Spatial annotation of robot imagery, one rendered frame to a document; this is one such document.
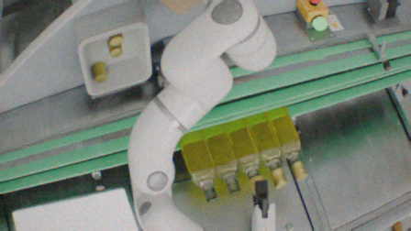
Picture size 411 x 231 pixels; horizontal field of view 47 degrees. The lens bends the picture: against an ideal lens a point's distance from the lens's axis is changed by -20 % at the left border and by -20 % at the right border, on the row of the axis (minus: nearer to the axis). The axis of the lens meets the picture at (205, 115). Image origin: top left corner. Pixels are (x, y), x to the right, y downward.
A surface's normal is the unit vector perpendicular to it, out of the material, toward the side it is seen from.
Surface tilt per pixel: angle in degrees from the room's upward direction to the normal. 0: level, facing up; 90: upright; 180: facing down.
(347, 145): 89
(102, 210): 90
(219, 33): 71
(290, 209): 90
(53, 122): 90
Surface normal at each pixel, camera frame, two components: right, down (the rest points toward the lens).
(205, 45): -0.26, -0.23
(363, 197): 0.00, -0.53
